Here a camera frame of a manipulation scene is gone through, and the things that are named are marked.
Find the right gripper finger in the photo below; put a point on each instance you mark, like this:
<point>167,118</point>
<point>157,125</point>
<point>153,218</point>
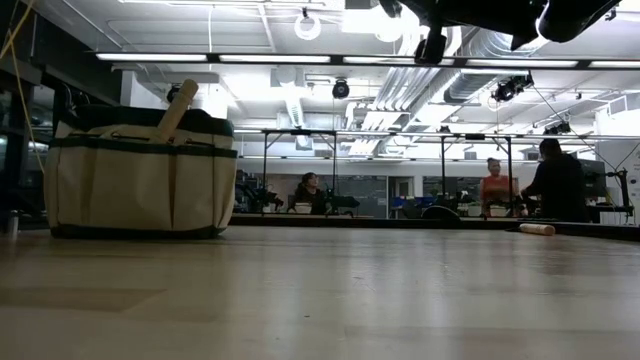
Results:
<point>420,9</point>
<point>431,52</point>

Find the cream canvas green-trimmed garden bag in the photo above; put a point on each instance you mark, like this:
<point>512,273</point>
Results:
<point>140,190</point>

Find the black background robot arm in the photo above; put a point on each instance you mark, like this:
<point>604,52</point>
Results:
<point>345,201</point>
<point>257,195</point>

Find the black ceiling spotlight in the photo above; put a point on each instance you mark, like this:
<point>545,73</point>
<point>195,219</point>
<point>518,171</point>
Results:
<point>172,94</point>
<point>340,89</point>

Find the person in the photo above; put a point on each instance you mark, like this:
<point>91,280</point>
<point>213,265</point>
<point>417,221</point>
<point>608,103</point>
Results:
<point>560,190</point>
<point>495,190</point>
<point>310,197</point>

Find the overhead beam with light strips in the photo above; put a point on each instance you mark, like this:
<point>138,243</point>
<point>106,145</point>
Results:
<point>275,58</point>

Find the black rounded chair back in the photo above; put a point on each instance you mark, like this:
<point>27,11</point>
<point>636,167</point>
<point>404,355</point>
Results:
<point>440,214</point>

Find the white plant pot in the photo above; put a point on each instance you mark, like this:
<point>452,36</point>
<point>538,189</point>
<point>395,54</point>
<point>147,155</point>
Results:
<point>303,208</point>
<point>499,211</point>

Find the black computer monitor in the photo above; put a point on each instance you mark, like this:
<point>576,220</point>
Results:
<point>597,177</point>

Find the black equipment stand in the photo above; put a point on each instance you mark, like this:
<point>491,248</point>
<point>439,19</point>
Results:
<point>624,195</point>

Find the large round ventilation duct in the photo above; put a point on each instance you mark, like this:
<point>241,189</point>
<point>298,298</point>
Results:
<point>480,75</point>

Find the black overhead camera rig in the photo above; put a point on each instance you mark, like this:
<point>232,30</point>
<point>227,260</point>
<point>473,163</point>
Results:
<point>505,91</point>

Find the black workstation frame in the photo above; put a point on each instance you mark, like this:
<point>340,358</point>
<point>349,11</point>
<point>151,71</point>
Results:
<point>475,136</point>
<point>300,132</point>

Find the small black ceiling camera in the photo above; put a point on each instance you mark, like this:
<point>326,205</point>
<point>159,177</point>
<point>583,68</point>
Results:
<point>557,129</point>

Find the black aluminium table frame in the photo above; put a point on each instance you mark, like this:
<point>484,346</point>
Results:
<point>380,221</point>

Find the short metal post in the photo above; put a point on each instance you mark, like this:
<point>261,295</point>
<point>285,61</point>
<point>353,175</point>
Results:
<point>12,225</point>

